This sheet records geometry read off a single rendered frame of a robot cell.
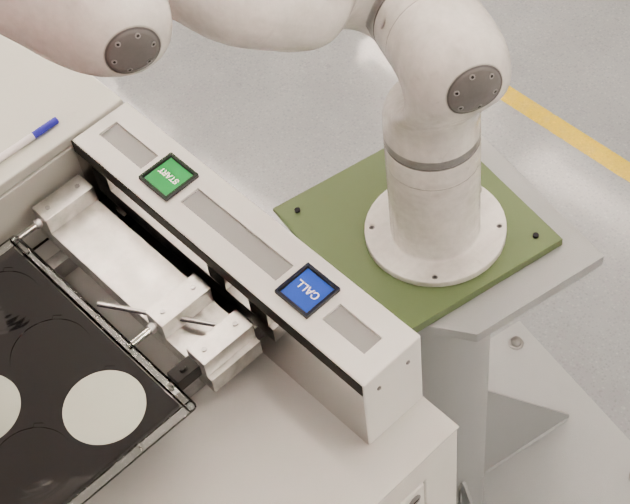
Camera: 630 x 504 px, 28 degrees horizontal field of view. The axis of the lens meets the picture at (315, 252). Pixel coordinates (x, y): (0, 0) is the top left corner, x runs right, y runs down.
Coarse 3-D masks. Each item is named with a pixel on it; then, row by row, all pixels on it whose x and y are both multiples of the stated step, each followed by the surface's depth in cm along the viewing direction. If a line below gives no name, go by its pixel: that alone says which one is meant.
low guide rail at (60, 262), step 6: (60, 252) 170; (54, 258) 169; (60, 258) 169; (66, 258) 169; (54, 264) 168; (60, 264) 168; (66, 264) 169; (72, 264) 170; (60, 270) 169; (66, 270) 170; (72, 270) 171
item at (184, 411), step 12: (180, 408) 148; (192, 408) 148; (168, 420) 147; (180, 420) 147; (156, 432) 146; (168, 432) 147; (144, 444) 145; (132, 456) 144; (108, 468) 144; (120, 468) 144; (96, 480) 143; (108, 480) 143; (84, 492) 142; (96, 492) 143
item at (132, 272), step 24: (96, 216) 169; (72, 240) 167; (96, 240) 166; (120, 240) 166; (144, 240) 166; (96, 264) 164; (120, 264) 164; (144, 264) 163; (168, 264) 163; (120, 288) 161; (144, 288) 161; (168, 288) 161; (216, 312) 158; (192, 336) 156; (240, 360) 154; (216, 384) 153
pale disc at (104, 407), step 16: (80, 384) 151; (96, 384) 151; (112, 384) 151; (128, 384) 150; (80, 400) 150; (96, 400) 149; (112, 400) 149; (128, 400) 149; (144, 400) 149; (64, 416) 149; (80, 416) 148; (96, 416) 148; (112, 416) 148; (128, 416) 148; (80, 432) 147; (96, 432) 147; (112, 432) 147; (128, 432) 146
